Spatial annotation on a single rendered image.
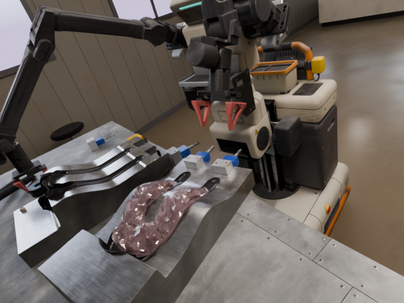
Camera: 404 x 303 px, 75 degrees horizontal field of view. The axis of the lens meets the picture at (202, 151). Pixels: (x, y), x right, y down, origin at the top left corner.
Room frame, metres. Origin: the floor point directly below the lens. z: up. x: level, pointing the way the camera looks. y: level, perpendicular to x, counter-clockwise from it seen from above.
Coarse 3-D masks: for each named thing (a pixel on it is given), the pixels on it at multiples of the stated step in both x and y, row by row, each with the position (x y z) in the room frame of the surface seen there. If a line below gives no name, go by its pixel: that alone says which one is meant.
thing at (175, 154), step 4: (196, 144) 0.91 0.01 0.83; (172, 148) 0.88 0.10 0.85; (176, 148) 0.87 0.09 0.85; (180, 148) 0.89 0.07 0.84; (184, 148) 0.88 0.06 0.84; (188, 148) 0.87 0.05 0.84; (168, 152) 0.86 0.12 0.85; (172, 152) 0.85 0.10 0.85; (176, 152) 0.85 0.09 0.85; (180, 152) 0.86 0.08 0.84; (184, 152) 0.86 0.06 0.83; (188, 152) 0.87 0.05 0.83; (172, 156) 0.84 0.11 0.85; (176, 156) 0.85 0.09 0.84; (180, 156) 0.85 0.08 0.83; (184, 156) 0.86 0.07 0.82; (172, 160) 0.85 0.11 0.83; (176, 160) 0.84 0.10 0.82; (180, 160) 0.85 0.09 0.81; (176, 164) 0.84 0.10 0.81
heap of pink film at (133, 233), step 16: (144, 192) 0.56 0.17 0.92; (160, 192) 0.57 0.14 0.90; (176, 192) 0.52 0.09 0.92; (192, 192) 0.52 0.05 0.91; (208, 192) 0.55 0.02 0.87; (128, 208) 0.54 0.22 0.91; (144, 208) 0.53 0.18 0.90; (160, 208) 0.50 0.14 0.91; (176, 208) 0.48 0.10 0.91; (128, 224) 0.50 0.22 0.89; (144, 224) 0.46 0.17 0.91; (160, 224) 0.46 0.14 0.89; (176, 224) 0.45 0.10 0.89; (128, 240) 0.44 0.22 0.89; (144, 240) 0.43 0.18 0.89; (160, 240) 0.42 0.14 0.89
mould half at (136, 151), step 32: (96, 160) 0.93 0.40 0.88; (128, 160) 0.84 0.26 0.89; (160, 160) 0.78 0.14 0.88; (64, 192) 0.67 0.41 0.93; (96, 192) 0.67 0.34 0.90; (128, 192) 0.71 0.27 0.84; (32, 224) 0.67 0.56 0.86; (64, 224) 0.62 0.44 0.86; (96, 224) 0.65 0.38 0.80; (32, 256) 0.57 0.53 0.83
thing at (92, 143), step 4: (100, 136) 1.28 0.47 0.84; (108, 136) 1.27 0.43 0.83; (88, 140) 1.24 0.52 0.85; (92, 140) 1.23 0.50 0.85; (96, 140) 1.25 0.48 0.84; (100, 140) 1.24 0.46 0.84; (104, 140) 1.25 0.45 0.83; (88, 144) 1.22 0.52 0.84; (92, 144) 1.22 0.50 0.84; (96, 144) 1.23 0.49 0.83; (100, 144) 1.24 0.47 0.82; (92, 148) 1.22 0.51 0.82; (96, 148) 1.23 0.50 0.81
